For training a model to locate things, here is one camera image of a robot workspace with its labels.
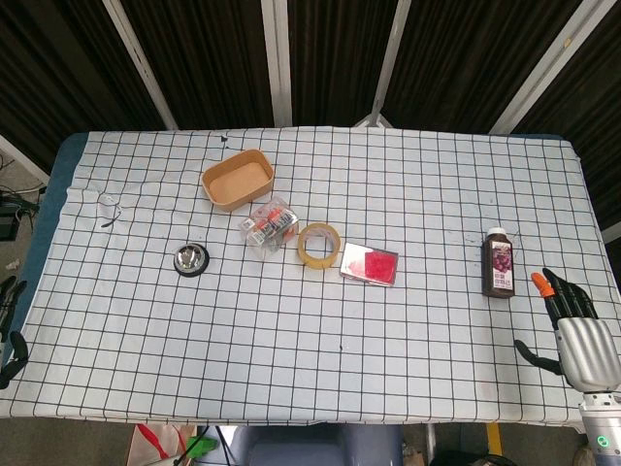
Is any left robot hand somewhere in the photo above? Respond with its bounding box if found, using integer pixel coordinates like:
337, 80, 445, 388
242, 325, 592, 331
0, 276, 29, 390

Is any green plastic object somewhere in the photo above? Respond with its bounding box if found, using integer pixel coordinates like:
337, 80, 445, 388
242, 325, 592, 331
186, 435, 217, 459

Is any yellow tape roll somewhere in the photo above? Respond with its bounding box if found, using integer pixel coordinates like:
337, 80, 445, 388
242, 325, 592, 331
297, 222, 342, 269

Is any dark juice bottle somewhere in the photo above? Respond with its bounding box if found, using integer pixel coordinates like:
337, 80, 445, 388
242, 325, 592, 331
481, 226, 517, 299

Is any black folding screen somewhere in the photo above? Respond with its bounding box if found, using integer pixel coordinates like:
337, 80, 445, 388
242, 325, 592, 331
0, 0, 621, 234

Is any red and white bag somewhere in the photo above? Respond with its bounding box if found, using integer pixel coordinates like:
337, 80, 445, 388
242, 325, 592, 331
127, 422, 196, 466

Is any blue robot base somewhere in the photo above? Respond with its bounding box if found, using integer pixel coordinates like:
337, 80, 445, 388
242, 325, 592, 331
229, 424, 404, 466

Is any white checkered tablecloth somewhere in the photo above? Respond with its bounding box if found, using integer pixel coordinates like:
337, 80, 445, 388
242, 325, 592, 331
0, 126, 621, 428

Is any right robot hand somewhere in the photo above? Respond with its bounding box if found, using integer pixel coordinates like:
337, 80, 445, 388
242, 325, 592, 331
513, 267, 621, 393

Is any red and silver card box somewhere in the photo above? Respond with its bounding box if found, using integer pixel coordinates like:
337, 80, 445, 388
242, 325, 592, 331
340, 242, 401, 287

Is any brown paper food box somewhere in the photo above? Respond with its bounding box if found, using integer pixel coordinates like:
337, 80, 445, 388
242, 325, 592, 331
201, 149, 275, 213

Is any clear plastic snack package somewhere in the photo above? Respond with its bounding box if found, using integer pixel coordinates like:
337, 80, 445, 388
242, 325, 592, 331
242, 204, 300, 254

